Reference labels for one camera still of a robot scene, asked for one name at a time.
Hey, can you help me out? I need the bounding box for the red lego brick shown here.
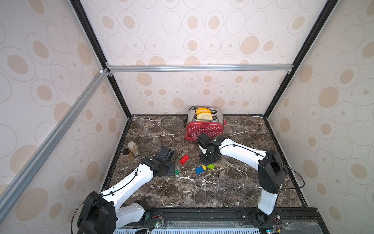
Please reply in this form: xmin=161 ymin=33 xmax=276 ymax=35
xmin=179 ymin=155 xmax=190 ymax=165

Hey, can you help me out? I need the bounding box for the lime green lego brick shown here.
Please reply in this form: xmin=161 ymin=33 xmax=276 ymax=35
xmin=207 ymin=164 xmax=215 ymax=170

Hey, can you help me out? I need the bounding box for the blue lego brick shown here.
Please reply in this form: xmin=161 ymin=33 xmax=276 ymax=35
xmin=195 ymin=166 xmax=205 ymax=175

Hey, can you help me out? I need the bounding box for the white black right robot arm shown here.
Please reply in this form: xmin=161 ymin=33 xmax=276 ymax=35
xmin=196 ymin=133 xmax=287 ymax=215

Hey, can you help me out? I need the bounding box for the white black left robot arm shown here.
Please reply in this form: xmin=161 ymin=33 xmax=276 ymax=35
xmin=77 ymin=146 xmax=175 ymax=234

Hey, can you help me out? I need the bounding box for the red polka dot toaster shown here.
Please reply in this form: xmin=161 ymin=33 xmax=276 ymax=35
xmin=185 ymin=106 xmax=227 ymax=141

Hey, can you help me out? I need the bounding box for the front yellow toast slice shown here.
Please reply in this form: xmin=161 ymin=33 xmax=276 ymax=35
xmin=196 ymin=112 xmax=213 ymax=121

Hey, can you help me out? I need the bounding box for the yellow toast slice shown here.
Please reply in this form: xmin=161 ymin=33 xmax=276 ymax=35
xmin=196 ymin=108 xmax=211 ymax=115
xmin=196 ymin=112 xmax=213 ymax=121

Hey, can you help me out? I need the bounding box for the rear yellow toast slice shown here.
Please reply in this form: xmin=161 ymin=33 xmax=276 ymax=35
xmin=196 ymin=108 xmax=211 ymax=115

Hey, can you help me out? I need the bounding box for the glass jar with beige lid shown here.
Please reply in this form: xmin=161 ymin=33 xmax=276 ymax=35
xmin=128 ymin=141 xmax=141 ymax=157

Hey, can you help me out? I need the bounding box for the black round lid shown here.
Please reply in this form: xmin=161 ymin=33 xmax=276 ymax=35
xmin=122 ymin=148 xmax=131 ymax=157

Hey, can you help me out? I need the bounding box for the horizontal aluminium frame bar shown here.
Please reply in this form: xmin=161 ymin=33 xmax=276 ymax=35
xmin=109 ymin=64 xmax=294 ymax=73

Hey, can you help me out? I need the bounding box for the diagonal aluminium frame bar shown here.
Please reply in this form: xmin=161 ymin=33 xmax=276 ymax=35
xmin=1 ymin=68 xmax=110 ymax=222

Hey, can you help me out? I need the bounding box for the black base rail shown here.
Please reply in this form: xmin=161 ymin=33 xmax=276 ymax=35
xmin=117 ymin=207 xmax=329 ymax=234

